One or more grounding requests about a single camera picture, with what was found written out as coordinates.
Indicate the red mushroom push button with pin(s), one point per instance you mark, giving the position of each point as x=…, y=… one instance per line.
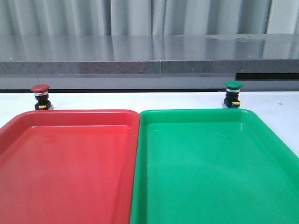
x=42, y=96

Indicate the red plastic tray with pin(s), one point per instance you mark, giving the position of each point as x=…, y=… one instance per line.
x=68, y=167

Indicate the grey pleated curtain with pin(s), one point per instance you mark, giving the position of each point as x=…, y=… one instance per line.
x=148, y=17

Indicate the green plastic tray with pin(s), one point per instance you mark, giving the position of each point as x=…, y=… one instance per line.
x=212, y=166

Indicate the grey stone counter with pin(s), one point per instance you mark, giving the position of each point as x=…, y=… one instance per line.
x=267, y=62

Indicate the green mushroom push button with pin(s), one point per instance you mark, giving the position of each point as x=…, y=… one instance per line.
x=231, y=99

